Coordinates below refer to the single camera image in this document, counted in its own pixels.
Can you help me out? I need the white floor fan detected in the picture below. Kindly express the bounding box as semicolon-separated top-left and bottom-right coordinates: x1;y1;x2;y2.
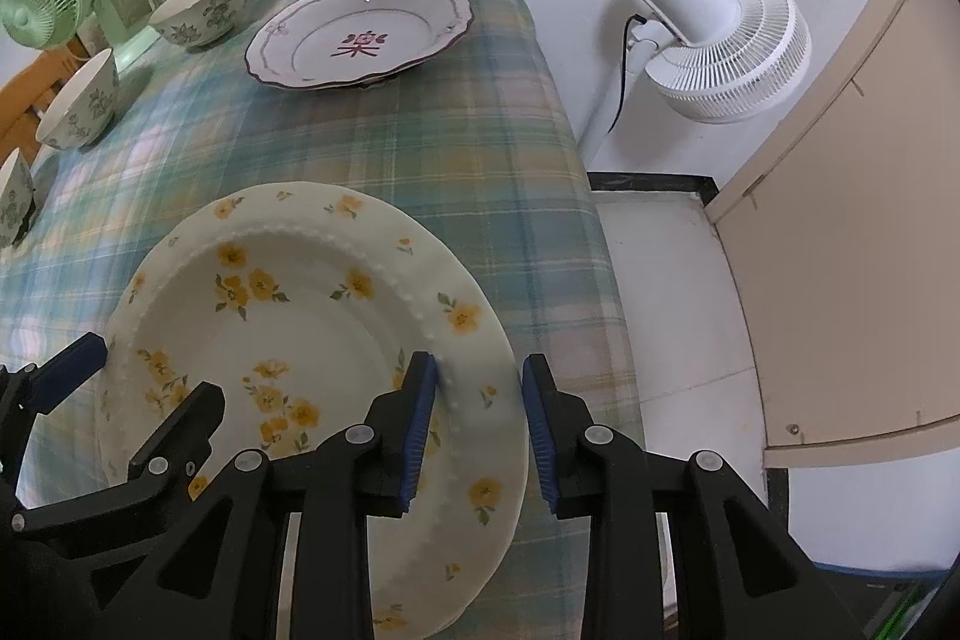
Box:
577;0;813;172

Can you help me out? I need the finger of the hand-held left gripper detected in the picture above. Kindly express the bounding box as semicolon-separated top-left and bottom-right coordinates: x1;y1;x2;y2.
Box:
0;332;110;417
11;383;227;534

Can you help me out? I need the yellow floral plate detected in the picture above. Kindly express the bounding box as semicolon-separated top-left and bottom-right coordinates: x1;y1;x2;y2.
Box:
96;181;530;637

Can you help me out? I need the beige door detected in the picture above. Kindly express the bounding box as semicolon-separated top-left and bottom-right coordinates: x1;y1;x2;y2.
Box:
705;0;960;468

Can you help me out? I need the black fan cable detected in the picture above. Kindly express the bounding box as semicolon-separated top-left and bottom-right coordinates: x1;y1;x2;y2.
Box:
606;14;650;135

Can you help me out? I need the plaid tablecloth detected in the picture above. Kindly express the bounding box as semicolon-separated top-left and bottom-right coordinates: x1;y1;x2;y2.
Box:
0;0;646;640

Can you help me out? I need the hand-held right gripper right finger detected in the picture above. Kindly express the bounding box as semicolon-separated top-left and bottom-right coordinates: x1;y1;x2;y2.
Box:
521;353;863;640

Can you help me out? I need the red patterned white plate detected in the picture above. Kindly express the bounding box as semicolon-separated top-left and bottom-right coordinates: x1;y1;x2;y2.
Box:
244;0;475;92

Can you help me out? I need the green floral ceramic bowl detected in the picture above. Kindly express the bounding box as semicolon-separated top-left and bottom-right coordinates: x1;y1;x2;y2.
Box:
35;47;121;151
148;0;251;49
0;147;36;250

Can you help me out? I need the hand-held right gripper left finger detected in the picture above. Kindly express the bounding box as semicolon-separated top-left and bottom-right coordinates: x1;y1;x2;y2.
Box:
105;351;440;640

